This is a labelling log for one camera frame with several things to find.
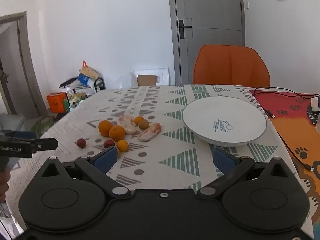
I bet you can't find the peeled citrus piece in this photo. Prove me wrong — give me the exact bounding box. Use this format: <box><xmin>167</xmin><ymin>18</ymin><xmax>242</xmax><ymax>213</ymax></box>
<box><xmin>117</xmin><ymin>115</ymin><xmax>137</xmax><ymax>135</ymax></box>
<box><xmin>138</xmin><ymin>122</ymin><xmax>162</xmax><ymax>142</ymax></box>

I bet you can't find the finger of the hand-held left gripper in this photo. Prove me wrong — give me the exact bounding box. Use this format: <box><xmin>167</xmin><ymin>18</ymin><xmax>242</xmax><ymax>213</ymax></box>
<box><xmin>4</xmin><ymin>130</ymin><xmax>37</xmax><ymax>141</ymax></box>
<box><xmin>31</xmin><ymin>138</ymin><xmax>59</xmax><ymax>153</ymax></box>

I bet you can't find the large orange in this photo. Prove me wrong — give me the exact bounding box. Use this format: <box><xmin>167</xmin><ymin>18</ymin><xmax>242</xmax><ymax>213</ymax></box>
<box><xmin>98</xmin><ymin>120</ymin><xmax>113</xmax><ymax>137</ymax></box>
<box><xmin>109</xmin><ymin>125</ymin><xmax>126</xmax><ymax>142</ymax></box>

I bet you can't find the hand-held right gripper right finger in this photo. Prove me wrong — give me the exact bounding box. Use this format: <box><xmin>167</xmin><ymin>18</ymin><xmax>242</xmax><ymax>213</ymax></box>
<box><xmin>197</xmin><ymin>147</ymin><xmax>288</xmax><ymax>200</ymax></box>

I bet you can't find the brown cardboard piece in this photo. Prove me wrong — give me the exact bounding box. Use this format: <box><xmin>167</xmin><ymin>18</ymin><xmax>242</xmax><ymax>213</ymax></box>
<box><xmin>137</xmin><ymin>74</ymin><xmax>157</xmax><ymax>87</ymax></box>

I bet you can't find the orange box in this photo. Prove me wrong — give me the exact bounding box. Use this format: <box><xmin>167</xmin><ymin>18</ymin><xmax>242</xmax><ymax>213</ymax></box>
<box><xmin>46</xmin><ymin>92</ymin><xmax>68</xmax><ymax>114</ymax></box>

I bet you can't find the black door handle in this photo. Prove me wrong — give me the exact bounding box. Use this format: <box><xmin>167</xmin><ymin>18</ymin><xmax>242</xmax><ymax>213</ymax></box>
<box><xmin>178</xmin><ymin>19</ymin><xmax>193</xmax><ymax>40</ymax></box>

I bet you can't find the black trolley frame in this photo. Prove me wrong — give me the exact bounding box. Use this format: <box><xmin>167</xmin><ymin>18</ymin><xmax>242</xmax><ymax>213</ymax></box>
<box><xmin>94</xmin><ymin>77</ymin><xmax>105</xmax><ymax>92</ymax></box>

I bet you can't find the paper bag with orange handles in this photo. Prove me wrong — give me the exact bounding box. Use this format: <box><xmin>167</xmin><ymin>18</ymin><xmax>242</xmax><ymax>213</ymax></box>
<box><xmin>79</xmin><ymin>60</ymin><xmax>100</xmax><ymax>79</ymax></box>

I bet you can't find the white triangle patterned tablecloth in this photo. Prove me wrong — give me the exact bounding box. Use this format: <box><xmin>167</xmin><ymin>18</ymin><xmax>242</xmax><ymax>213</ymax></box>
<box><xmin>4</xmin><ymin>84</ymin><xmax>300</xmax><ymax>205</ymax></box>

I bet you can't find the black cable with white plug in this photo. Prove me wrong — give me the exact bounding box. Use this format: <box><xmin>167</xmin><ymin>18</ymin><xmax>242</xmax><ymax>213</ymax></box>
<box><xmin>277</xmin><ymin>130</ymin><xmax>314</xmax><ymax>173</ymax></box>

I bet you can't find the orange chair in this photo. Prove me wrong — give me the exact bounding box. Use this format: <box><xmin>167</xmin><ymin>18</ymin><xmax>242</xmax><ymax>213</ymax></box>
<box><xmin>193</xmin><ymin>45</ymin><xmax>271</xmax><ymax>88</ymax></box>

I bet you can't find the black flat item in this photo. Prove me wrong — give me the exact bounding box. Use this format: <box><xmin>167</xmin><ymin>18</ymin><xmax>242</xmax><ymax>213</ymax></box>
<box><xmin>59</xmin><ymin>77</ymin><xmax>76</xmax><ymax>89</ymax></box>

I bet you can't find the white charger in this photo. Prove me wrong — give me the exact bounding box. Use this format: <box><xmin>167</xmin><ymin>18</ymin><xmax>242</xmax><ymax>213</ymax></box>
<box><xmin>309</xmin><ymin>96</ymin><xmax>320</xmax><ymax>112</ymax></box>

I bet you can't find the green bag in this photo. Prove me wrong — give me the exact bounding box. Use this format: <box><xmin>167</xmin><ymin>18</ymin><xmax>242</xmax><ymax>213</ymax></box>
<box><xmin>30</xmin><ymin>116</ymin><xmax>56</xmax><ymax>137</ymax></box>

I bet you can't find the red orange printed mat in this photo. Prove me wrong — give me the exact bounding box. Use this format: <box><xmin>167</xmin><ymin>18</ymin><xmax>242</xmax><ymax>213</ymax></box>
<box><xmin>246</xmin><ymin>87</ymin><xmax>320</xmax><ymax>230</ymax></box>

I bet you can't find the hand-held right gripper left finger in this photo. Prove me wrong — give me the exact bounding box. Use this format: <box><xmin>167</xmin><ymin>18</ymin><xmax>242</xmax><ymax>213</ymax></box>
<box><xmin>40</xmin><ymin>146</ymin><xmax>132</xmax><ymax>199</ymax></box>

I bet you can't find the grey door frame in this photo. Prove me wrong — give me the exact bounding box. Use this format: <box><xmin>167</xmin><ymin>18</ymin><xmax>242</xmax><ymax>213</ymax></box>
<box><xmin>0</xmin><ymin>11</ymin><xmax>42</xmax><ymax>117</ymax></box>

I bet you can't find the white foam packaging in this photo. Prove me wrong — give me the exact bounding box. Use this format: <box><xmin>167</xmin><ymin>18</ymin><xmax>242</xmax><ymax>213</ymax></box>
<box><xmin>130</xmin><ymin>67</ymin><xmax>169</xmax><ymax>88</ymax></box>

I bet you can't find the person's left hand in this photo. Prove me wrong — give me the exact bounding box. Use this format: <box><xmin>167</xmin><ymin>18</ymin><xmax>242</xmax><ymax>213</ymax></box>
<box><xmin>0</xmin><ymin>171</ymin><xmax>10</xmax><ymax>203</ymax></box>

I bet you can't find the grey door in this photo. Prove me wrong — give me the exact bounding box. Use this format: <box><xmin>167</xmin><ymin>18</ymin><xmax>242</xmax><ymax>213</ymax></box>
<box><xmin>167</xmin><ymin>0</ymin><xmax>247</xmax><ymax>85</ymax></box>

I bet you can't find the white round plate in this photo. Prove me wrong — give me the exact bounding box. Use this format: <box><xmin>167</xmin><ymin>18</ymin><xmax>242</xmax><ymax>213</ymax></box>
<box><xmin>182</xmin><ymin>96</ymin><xmax>267</xmax><ymax>147</ymax></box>

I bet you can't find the blue white plastic bag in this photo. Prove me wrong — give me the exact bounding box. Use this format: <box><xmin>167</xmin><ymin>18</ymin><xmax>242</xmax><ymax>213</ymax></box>
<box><xmin>76</xmin><ymin>73</ymin><xmax>91</xmax><ymax>86</ymax></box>

